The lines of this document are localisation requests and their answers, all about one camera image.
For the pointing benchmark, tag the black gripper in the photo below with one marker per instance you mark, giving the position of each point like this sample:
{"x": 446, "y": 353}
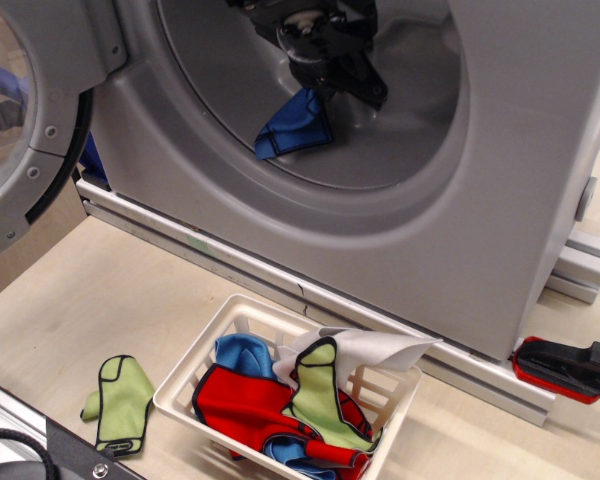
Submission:
{"x": 351, "y": 73}

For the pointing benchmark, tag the blue felt jeans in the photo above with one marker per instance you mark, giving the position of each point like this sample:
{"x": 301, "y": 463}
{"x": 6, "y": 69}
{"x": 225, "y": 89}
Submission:
{"x": 301, "y": 123}

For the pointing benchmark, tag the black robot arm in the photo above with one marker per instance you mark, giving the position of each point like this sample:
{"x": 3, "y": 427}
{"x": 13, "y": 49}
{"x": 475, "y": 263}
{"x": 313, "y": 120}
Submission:
{"x": 326, "y": 43}

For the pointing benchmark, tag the grey toy washing machine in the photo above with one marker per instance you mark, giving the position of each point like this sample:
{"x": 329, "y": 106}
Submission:
{"x": 446, "y": 209}

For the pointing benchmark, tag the white plastic laundry basket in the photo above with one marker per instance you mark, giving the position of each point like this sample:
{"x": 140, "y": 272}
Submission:
{"x": 385, "y": 396}

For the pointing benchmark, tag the white felt cloth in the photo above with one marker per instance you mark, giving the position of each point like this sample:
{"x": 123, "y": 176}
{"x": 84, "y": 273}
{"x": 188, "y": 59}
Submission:
{"x": 398, "y": 352}

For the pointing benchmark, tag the blue felt cloth in basket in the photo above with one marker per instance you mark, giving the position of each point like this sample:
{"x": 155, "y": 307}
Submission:
{"x": 245, "y": 354}

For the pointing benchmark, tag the grey round washer door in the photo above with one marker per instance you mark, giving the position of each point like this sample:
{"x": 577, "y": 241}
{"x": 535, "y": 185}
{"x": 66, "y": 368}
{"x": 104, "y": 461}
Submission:
{"x": 52, "y": 56}

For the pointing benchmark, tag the green felt sock in basket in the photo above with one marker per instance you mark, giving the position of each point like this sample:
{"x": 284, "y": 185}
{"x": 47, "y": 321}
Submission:
{"x": 315, "y": 402}

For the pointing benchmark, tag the red felt shirt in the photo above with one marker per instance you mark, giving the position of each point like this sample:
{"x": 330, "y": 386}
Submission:
{"x": 249, "y": 410}

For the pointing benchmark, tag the green felt sock on table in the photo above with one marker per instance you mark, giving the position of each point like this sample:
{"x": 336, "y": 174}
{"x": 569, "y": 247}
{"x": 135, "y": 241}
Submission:
{"x": 121, "y": 406}

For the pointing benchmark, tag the red black clamp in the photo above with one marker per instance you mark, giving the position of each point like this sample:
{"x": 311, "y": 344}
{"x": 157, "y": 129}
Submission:
{"x": 566, "y": 370}

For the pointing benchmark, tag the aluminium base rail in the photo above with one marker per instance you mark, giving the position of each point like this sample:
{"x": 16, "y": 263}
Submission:
{"x": 578, "y": 276}

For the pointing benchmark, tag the black mount plate with cable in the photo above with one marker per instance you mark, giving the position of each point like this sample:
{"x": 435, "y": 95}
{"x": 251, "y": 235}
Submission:
{"x": 64, "y": 456}

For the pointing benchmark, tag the aluminium table edge rail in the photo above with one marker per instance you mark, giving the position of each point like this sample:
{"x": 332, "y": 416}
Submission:
{"x": 17, "y": 416}

